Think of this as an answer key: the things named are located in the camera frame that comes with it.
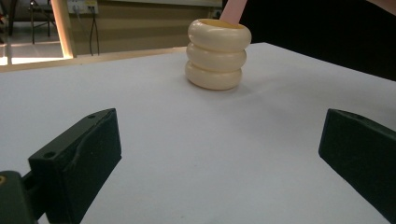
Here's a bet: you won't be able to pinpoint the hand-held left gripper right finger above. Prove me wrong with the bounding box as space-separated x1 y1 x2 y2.
318 108 396 224

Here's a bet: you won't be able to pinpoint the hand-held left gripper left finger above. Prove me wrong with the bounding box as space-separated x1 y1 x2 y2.
27 107 122 224

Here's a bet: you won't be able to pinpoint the cream ribbed cup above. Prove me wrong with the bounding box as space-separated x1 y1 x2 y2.
184 18 253 91

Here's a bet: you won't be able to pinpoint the lit wooden pillar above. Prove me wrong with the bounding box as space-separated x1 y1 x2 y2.
50 0 78 60

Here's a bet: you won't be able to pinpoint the dark metal chair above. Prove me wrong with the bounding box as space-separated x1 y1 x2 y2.
6 0 59 45

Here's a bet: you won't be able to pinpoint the black plugged cables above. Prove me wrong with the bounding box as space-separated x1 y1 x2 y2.
88 7 101 57

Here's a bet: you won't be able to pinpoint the wall power outlet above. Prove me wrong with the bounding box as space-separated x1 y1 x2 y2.
66 0 100 15

